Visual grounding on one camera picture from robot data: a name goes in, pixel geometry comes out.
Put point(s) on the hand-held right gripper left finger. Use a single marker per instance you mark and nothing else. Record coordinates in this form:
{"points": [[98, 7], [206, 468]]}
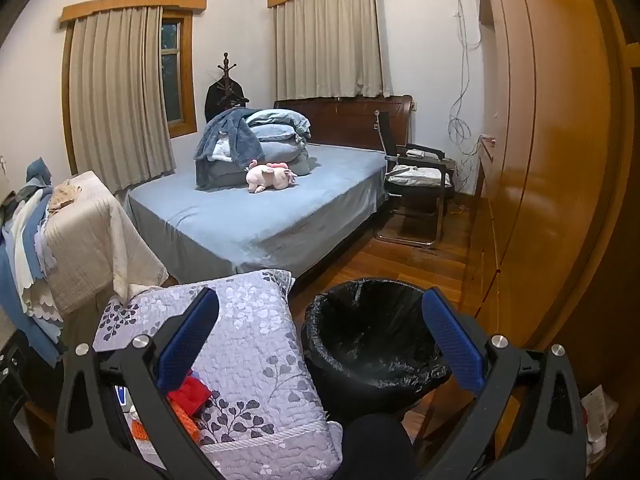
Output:
{"points": [[187, 340]]}

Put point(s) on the folded light blue quilt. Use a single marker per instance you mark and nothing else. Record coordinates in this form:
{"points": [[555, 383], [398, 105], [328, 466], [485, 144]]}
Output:
{"points": [[280, 132]]}

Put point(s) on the tan plush cloth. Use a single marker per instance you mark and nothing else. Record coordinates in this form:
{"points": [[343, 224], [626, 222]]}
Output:
{"points": [[67, 196]]}

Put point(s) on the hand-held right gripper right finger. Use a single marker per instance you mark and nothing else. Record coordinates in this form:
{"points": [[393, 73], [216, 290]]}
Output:
{"points": [[450, 345]]}

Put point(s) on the purple floral quilt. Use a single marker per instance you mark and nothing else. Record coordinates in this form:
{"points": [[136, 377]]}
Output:
{"points": [[260, 330]]}

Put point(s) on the beige draped chair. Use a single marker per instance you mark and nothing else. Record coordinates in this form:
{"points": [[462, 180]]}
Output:
{"points": [[90, 240]]}

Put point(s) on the wooden wardrobe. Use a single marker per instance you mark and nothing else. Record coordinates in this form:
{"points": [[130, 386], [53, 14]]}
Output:
{"points": [[560, 160]]}

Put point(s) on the stack of blue white cloths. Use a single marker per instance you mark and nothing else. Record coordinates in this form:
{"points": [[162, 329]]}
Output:
{"points": [[25, 260]]}

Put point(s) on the red glove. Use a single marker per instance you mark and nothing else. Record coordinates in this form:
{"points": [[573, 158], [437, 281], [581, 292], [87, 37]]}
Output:
{"points": [[192, 394]]}

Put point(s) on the black metal chair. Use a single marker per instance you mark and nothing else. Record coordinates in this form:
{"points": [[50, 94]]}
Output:
{"points": [[395, 195]]}

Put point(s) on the dark coat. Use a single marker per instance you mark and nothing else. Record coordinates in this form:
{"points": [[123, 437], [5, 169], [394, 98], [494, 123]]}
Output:
{"points": [[222, 100]]}

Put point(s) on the white chair cushion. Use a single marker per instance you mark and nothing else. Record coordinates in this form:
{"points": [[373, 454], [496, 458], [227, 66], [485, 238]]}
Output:
{"points": [[417, 176]]}

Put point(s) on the bed with blue sheet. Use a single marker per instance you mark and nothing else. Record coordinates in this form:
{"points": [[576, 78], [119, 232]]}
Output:
{"points": [[280, 210]]}

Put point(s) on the orange cloth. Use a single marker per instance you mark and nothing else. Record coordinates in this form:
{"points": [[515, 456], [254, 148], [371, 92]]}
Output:
{"points": [[140, 430]]}

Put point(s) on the black appliance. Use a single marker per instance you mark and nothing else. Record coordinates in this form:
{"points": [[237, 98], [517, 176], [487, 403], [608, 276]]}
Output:
{"points": [[12, 375]]}

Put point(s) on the dark wooden headboard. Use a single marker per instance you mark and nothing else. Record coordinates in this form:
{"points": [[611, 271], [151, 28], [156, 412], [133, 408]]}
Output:
{"points": [[350, 120]]}

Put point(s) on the black bin with bag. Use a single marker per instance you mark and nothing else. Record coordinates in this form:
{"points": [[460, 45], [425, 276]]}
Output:
{"points": [[370, 330]]}

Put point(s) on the person's dark trouser leg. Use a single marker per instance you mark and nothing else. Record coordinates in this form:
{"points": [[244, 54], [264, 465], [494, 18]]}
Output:
{"points": [[375, 455]]}

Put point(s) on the pink plush toy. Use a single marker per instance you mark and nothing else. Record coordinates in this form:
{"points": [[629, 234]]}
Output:
{"points": [[270, 176]]}

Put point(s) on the white plastic packet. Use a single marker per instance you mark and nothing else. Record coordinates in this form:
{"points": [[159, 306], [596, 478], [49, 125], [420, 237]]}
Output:
{"points": [[597, 410]]}

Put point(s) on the grey-blue fleece blanket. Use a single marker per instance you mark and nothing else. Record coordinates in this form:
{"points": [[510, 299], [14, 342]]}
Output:
{"points": [[227, 135]]}

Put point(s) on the white and blue box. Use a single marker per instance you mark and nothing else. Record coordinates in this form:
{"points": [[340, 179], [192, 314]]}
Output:
{"points": [[122, 396]]}

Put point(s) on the wooden side cabinet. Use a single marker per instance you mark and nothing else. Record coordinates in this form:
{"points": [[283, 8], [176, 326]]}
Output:
{"points": [[480, 220]]}

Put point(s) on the wooden coat rack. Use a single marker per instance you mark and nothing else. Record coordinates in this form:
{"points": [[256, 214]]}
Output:
{"points": [[226, 67]]}

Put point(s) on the beige curtain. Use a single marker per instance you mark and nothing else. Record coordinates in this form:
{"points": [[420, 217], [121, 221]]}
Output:
{"points": [[330, 45], [120, 100]]}

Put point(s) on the wooden framed window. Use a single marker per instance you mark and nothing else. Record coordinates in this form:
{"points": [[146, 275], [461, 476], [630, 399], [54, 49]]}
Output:
{"points": [[182, 80]]}

